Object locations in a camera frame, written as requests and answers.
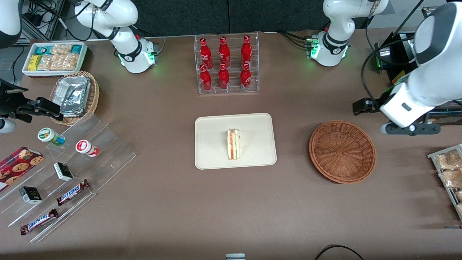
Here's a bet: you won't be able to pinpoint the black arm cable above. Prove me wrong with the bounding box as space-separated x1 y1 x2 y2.
361 0 426 100

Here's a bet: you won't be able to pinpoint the tray of packaged snacks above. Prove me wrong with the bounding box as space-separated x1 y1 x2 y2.
427 144 462 221

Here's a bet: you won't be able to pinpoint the triangular sandwich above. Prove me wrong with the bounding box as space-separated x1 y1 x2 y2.
227 128 241 160

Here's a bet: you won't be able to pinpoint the small black box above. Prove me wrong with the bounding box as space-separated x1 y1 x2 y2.
53 162 74 182
19 186 43 204

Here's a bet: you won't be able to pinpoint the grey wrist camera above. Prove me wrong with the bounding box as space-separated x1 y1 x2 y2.
380 122 441 137
0 118 17 134

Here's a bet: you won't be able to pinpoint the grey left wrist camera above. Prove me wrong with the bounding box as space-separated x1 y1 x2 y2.
380 122 441 137

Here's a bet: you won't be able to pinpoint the black base cables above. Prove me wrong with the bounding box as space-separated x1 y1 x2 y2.
277 30 314 49

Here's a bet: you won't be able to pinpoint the cream plastic tray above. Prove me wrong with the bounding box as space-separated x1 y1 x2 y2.
195 113 277 170

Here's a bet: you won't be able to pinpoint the white rectangular snack bin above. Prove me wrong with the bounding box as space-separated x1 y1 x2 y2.
22 42 88 78

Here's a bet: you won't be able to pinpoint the light tan wicker basket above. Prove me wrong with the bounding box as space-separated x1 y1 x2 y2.
49 71 100 126

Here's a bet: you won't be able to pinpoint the brown Snickers bar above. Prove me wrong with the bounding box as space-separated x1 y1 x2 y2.
20 208 59 235
56 179 91 206

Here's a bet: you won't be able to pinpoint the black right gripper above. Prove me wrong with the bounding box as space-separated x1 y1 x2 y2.
0 79 64 122

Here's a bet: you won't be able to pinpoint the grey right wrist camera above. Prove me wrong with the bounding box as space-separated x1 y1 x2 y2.
0 118 17 134

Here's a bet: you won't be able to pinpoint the red chocolate chip cookie box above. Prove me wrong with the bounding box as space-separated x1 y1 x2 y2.
0 146 44 192

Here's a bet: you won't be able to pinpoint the clear acrylic stepped display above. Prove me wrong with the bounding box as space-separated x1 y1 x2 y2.
0 114 137 243

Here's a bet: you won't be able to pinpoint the aluminium frame rack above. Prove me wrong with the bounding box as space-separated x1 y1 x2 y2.
21 0 66 41

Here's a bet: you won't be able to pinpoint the brown round wicker basket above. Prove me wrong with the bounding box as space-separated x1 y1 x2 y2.
309 120 377 185

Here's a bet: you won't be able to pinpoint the clear acrylic bottle rack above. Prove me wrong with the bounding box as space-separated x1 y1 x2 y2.
194 32 260 95

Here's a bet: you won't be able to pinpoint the red cola bottle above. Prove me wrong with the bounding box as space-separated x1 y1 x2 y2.
219 36 231 68
200 65 212 92
241 35 253 67
200 38 213 69
240 63 252 91
218 64 230 90

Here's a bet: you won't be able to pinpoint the black looped cable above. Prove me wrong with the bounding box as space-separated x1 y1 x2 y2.
314 244 365 260

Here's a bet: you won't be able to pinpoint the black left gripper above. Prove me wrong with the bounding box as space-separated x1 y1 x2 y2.
353 97 385 116

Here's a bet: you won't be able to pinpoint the black food warmer appliance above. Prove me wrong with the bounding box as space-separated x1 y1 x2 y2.
375 6 462 126

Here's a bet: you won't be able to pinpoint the red lidded white cup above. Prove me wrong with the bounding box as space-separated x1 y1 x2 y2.
75 139 100 157

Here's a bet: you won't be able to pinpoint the silver foil packet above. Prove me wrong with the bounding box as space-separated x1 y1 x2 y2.
58 92 87 117
60 76 91 109

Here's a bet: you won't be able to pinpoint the clear cracker bag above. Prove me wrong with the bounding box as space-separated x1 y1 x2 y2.
51 44 73 55
54 53 79 71
37 54 58 71

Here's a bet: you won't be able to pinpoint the green lidded white cup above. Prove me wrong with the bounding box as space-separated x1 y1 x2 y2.
38 127 66 147

